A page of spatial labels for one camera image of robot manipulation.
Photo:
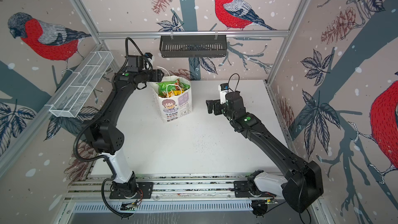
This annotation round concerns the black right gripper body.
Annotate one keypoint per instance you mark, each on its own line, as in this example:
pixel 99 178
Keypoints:
pixel 231 115

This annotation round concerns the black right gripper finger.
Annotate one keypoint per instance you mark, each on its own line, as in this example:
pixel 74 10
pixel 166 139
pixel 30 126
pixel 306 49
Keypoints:
pixel 212 102
pixel 214 109

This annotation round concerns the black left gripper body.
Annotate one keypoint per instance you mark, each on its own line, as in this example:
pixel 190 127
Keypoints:
pixel 153 76

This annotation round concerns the green snack bag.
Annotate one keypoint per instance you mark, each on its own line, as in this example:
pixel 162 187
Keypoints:
pixel 165 87
pixel 183 86

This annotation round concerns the yellow snack bag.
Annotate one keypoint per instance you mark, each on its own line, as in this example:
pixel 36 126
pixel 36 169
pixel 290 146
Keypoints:
pixel 174 93

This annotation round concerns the white printed paper bag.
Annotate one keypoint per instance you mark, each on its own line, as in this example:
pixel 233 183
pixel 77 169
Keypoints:
pixel 172 108

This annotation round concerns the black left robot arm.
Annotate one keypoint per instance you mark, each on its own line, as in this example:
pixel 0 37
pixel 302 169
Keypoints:
pixel 103 135

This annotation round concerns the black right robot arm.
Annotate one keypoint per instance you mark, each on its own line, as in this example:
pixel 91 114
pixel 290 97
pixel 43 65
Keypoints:
pixel 301 183

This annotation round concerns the black hanging basket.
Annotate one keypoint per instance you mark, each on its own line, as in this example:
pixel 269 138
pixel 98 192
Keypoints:
pixel 193 46

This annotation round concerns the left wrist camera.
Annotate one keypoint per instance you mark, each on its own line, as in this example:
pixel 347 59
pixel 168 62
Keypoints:
pixel 139 63

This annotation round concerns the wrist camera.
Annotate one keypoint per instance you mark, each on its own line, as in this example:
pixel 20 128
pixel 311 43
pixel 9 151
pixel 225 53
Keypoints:
pixel 223 89
pixel 139 63

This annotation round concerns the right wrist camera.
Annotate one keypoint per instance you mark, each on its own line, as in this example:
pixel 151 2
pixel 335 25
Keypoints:
pixel 223 89

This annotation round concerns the aluminium frame crossbar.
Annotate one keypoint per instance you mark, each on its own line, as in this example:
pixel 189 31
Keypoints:
pixel 155 35

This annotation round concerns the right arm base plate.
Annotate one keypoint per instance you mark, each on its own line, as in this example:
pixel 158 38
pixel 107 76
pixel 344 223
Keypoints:
pixel 247 189

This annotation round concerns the white wire mesh basket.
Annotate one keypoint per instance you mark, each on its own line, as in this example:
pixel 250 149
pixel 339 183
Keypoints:
pixel 83 83

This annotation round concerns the aluminium mounting rail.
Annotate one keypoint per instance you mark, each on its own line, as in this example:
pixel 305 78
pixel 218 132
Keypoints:
pixel 169 187

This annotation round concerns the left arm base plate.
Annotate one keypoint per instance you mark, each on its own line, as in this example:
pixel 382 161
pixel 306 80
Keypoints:
pixel 134 191

